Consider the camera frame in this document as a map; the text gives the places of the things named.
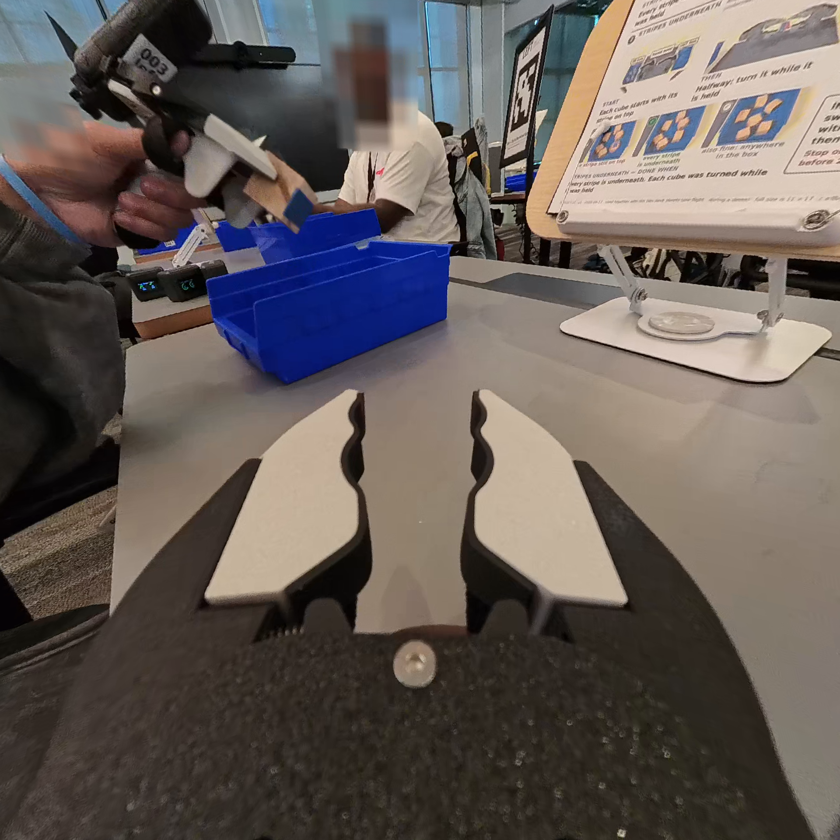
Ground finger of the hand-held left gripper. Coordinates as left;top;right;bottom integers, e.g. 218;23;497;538
200;113;280;181
222;177;263;229

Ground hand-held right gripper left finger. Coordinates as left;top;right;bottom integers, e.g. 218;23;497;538
203;388;374;634

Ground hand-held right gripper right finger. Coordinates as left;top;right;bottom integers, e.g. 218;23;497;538
459;388;630;636

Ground wooden cube with blue stripe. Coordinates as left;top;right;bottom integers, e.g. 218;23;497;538
243;154;319;234

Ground person's left forearm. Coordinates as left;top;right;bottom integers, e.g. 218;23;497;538
0;203;126;500

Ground person's left hand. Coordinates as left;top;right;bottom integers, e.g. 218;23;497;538
20;125;201;249

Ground large black screen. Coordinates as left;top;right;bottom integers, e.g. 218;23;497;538
164;62;349;191

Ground wooden pole with black end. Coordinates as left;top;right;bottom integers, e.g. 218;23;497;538
45;10;81;59

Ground black webcam bar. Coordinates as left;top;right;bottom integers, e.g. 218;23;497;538
190;41;296;68

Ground black digital timer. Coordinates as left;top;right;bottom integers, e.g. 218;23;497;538
125;259;227;303

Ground grey table with wooden edge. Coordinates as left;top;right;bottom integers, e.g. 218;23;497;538
131;246;263;341

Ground blue wristband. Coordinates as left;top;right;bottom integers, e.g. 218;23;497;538
0;154;89;247

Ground grey denim jacket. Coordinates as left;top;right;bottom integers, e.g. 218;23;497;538
443;134;500;260

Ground wood and white document stand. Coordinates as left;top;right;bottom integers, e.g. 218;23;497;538
525;0;840;383

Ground black framed marker sign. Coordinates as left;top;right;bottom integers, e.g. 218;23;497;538
500;5;555;170

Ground person's legs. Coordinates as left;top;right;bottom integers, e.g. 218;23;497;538
0;604;112;840

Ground printed instruction sheet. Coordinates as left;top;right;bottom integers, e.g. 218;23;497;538
548;0;840;229

